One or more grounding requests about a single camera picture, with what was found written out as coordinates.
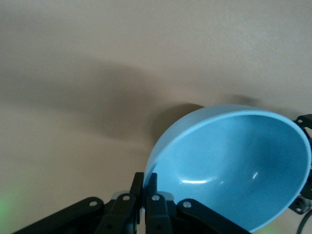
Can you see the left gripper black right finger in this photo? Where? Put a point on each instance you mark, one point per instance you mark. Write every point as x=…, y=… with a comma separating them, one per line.
x=157, y=214

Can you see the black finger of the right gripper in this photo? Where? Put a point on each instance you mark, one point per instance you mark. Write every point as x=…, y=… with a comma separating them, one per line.
x=303, y=207
x=304, y=122

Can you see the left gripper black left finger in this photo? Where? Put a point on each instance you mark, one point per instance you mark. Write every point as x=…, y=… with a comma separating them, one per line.
x=122, y=214

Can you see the blue bowl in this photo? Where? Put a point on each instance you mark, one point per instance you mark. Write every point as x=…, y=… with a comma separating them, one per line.
x=231, y=165

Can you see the brown table cloth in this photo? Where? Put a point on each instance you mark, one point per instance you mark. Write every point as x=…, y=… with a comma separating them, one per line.
x=73, y=48

